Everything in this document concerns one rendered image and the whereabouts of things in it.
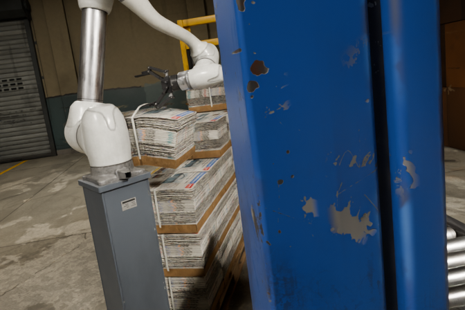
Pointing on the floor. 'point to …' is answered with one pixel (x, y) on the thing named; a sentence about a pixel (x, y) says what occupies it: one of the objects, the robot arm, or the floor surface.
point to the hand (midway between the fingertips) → (141, 90)
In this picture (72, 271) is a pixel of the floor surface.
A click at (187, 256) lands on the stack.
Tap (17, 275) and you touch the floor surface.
